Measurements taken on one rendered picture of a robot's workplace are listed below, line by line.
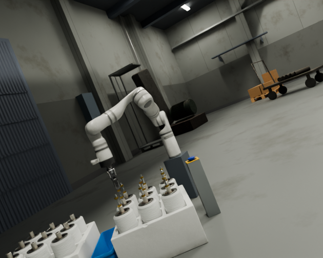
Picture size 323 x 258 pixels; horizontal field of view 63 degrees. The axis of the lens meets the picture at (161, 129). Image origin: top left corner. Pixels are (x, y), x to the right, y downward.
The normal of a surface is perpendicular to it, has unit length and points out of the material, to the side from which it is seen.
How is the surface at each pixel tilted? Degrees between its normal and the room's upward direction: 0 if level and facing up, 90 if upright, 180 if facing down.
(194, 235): 90
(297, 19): 90
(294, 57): 90
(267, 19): 90
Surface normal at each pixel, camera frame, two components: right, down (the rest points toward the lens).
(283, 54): -0.41, 0.21
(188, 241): 0.05, 0.02
